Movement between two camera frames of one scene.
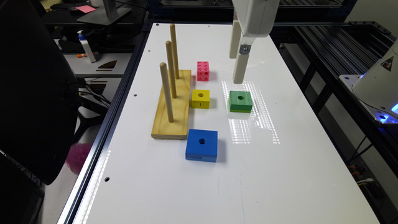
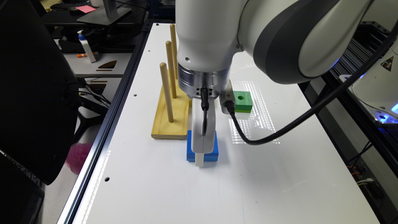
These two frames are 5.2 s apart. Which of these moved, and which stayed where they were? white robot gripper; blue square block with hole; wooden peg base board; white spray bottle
Moved: white robot gripper
Stayed: blue square block with hole; wooden peg base board; white spray bottle
